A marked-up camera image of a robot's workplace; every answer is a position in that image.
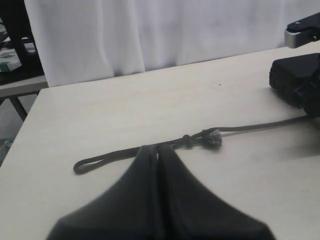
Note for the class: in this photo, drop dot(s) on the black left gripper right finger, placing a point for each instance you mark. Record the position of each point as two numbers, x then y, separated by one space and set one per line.
192 212

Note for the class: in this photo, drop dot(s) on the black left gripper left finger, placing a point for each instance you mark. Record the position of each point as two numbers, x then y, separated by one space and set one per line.
126 211

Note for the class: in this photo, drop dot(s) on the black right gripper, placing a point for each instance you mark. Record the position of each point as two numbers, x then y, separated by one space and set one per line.
307 93

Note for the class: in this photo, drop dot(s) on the black plastic carrying case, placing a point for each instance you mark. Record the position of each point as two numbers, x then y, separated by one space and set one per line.
282 78

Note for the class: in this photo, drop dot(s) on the grey side table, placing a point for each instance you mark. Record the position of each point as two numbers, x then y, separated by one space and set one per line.
27 87

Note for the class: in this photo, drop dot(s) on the white curtain backdrop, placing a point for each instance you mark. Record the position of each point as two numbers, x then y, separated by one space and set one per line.
87 40

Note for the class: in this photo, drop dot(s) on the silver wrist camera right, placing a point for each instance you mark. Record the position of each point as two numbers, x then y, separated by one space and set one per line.
303 31

